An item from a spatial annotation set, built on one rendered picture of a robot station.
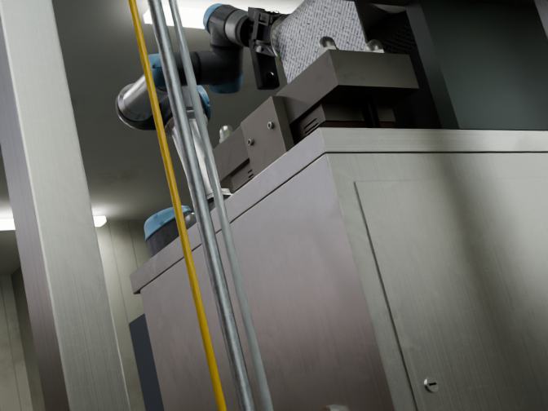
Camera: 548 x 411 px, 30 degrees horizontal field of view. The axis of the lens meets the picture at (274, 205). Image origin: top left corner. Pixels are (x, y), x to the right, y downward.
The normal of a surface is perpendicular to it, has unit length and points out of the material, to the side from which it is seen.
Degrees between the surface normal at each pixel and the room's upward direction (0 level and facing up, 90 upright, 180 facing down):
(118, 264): 90
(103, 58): 180
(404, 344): 90
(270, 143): 90
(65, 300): 90
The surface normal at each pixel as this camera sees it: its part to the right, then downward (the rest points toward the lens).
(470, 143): 0.52, -0.37
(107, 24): 0.23, 0.93
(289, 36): -0.83, 0.03
